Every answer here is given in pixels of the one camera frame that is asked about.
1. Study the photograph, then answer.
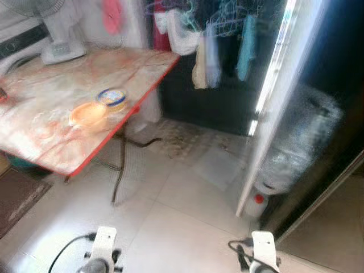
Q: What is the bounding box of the black fridge white interior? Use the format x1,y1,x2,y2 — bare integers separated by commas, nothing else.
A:
256,0,364,243

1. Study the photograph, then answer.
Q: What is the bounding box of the white jug red cap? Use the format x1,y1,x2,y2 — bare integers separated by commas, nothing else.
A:
247,193,270,220

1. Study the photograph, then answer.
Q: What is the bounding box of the brown doormat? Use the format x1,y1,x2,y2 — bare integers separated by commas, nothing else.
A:
0,167,52,240

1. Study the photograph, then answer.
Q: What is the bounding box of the patterned floor mat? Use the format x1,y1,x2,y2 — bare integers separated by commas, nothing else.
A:
144,116,251,161

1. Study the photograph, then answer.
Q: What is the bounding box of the orange plastic bowl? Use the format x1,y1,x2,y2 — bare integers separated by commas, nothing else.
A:
68,101,112,131

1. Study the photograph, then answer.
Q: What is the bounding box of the white partition panel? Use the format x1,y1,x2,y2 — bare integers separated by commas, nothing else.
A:
234,0,328,218

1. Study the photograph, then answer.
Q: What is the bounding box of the blue rimmed round tin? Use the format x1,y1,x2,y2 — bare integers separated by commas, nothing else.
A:
95,88,129,113

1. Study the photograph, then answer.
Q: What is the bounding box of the marble pattern red-edged table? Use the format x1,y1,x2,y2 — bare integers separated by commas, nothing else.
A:
0,45,182,207

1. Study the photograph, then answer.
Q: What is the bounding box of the beige hanging cloth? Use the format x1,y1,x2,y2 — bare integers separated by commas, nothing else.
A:
191,50,209,90

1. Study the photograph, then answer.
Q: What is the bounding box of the light blue hanging cloth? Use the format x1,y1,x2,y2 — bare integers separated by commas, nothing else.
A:
201,22,223,89

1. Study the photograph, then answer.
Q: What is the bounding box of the teal hanging cloth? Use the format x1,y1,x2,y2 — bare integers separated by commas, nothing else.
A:
235,13,258,82

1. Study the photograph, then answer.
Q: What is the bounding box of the white hanging cloth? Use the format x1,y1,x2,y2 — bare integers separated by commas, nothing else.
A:
156,10,201,56

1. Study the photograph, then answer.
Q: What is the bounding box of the red hanging cloth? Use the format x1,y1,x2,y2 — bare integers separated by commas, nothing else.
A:
150,10,172,52

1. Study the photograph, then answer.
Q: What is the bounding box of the white washing machine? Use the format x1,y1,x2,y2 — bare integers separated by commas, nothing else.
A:
0,22,53,78

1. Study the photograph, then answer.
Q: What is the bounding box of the white table fan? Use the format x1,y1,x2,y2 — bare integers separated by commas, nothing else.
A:
5,0,88,65

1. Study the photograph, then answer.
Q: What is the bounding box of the pink hanging cloth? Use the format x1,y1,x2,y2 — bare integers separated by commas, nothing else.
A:
102,0,124,35

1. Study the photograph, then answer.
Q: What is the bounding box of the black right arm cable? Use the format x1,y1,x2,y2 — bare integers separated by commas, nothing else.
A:
227,238,268,273

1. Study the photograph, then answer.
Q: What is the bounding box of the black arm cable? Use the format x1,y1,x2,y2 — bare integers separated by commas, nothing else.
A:
48,231,98,273
227,238,268,273

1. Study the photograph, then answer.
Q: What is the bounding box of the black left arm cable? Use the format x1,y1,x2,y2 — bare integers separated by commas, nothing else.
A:
48,231,98,273

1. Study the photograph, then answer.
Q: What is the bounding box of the multicoloured wire hanger bundle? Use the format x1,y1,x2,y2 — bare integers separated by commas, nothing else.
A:
144,0,251,36

